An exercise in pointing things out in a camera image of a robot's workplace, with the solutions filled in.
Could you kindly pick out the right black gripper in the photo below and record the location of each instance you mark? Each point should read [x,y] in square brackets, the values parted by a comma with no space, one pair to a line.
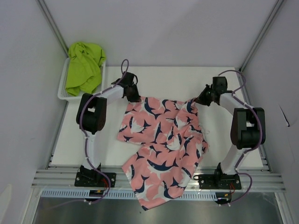
[201,99]

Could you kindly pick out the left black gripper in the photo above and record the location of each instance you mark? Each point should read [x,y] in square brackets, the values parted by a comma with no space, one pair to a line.
[137,98]

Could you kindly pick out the pink shark print shorts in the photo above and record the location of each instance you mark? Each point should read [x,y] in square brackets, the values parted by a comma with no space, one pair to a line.
[169,135]

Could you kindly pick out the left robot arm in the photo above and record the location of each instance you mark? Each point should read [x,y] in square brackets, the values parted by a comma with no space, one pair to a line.
[91,118]

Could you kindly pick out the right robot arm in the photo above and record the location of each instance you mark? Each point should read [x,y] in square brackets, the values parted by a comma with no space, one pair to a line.
[247,130]

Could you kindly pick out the lime green cloth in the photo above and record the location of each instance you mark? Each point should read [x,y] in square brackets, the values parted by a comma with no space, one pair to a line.
[84,72]

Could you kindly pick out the white plastic basket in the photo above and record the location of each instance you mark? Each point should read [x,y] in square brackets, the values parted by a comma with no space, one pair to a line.
[63,94]

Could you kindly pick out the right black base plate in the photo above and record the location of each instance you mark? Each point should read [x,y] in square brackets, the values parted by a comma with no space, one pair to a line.
[224,182]

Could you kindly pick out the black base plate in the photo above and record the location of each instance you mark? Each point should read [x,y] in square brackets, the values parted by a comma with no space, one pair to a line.
[92,179]
[224,182]

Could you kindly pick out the aluminium mounting rail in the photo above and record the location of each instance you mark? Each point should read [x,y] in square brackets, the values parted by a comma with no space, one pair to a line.
[144,180]

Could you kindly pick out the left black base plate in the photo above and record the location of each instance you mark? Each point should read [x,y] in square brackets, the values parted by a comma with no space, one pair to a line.
[92,179]

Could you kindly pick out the right aluminium frame post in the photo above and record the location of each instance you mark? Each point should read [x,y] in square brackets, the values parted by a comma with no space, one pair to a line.
[275,10]

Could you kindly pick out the aluminium frame post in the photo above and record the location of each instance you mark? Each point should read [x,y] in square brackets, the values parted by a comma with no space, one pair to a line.
[275,10]
[52,25]

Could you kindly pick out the left aluminium frame post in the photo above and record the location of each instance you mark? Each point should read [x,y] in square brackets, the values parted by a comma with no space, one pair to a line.
[52,25]

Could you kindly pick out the white slotted cable duct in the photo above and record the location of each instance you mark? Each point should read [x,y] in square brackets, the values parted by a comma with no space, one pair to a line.
[128,194]

